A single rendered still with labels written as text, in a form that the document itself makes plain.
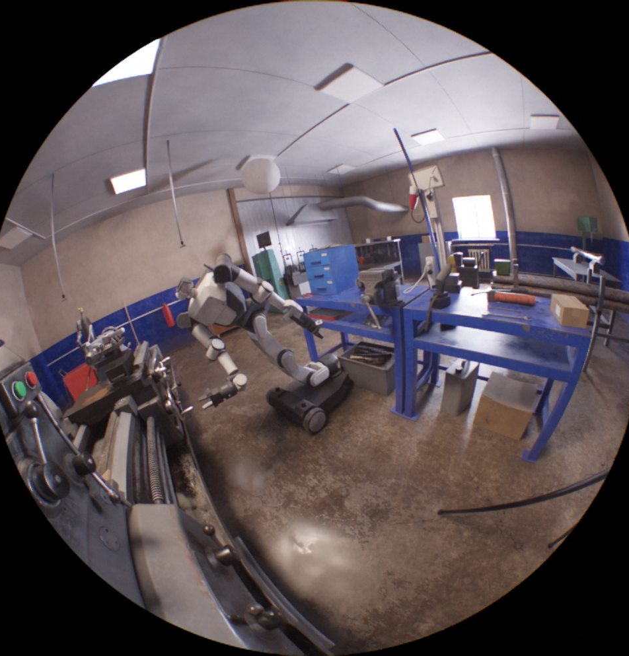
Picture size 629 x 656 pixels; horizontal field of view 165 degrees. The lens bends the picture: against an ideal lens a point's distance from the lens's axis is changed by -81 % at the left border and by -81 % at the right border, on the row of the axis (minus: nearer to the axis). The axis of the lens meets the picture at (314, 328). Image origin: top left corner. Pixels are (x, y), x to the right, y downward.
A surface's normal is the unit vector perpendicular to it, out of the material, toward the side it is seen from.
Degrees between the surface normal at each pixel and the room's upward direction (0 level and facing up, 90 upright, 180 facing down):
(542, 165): 90
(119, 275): 90
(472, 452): 0
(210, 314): 117
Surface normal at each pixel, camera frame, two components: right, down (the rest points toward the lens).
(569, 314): -0.65, 0.39
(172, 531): 0.22, -0.97
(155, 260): 0.63, 0.15
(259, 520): -0.21, -0.92
